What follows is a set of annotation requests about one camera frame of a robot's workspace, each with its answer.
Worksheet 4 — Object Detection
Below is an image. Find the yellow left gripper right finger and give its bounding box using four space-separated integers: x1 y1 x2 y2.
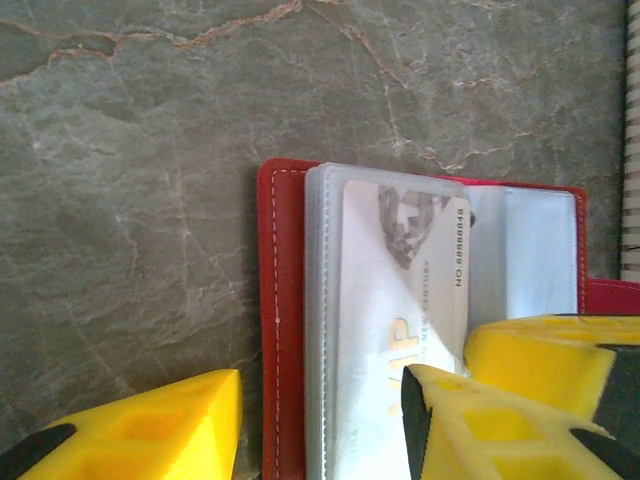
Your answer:
402 363 626 480

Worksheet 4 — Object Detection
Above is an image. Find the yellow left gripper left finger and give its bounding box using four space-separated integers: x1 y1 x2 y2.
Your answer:
0 368 244 480

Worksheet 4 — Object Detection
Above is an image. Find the silver VIP card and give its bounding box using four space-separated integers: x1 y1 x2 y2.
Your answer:
342 178 474 480

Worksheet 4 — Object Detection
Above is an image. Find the red card holder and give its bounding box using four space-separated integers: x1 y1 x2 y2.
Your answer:
255 157 640 480

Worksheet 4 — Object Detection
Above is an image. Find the white slotted plastic basket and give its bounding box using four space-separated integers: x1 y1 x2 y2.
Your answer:
618 0 640 281

